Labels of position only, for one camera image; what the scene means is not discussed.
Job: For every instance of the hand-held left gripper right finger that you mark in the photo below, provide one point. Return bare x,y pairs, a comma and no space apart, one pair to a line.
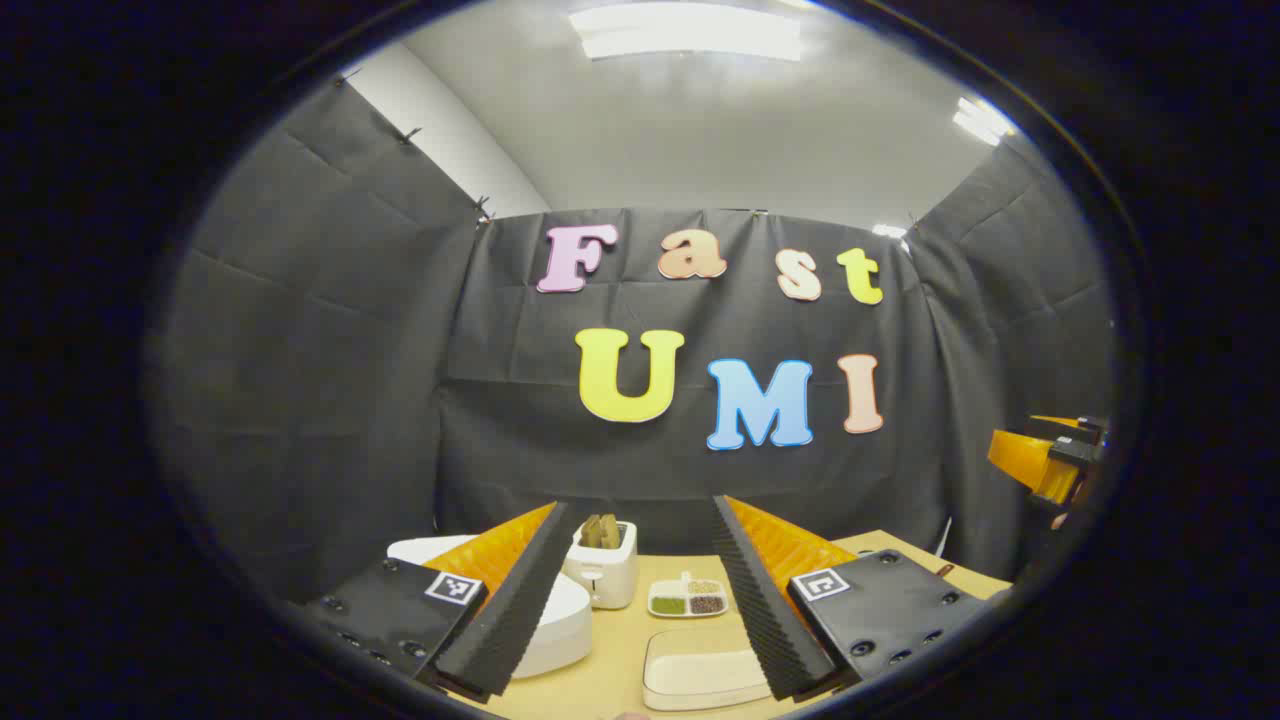
760,610

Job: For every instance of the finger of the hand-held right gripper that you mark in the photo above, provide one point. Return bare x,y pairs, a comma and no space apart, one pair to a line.
1025,455

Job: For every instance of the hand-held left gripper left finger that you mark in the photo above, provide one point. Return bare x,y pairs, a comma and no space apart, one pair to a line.
520,610

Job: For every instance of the white rice cooker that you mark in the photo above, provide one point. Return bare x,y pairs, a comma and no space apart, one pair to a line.
565,620

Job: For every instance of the white divided grain dish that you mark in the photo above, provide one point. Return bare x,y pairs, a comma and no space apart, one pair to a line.
688,600

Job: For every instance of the white rectangular tray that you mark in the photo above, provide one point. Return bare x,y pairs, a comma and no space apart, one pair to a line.
700,670

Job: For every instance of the white toaster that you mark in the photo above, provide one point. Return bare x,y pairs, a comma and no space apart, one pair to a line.
605,578

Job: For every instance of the brown bread slice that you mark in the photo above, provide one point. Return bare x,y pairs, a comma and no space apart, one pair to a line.
611,531
591,532

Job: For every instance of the black backdrop cloth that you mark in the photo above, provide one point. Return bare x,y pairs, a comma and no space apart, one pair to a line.
380,380

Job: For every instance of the small ceiling light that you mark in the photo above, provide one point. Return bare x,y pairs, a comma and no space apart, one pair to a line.
982,120

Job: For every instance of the long ceiling light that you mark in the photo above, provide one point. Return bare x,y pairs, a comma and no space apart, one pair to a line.
690,30

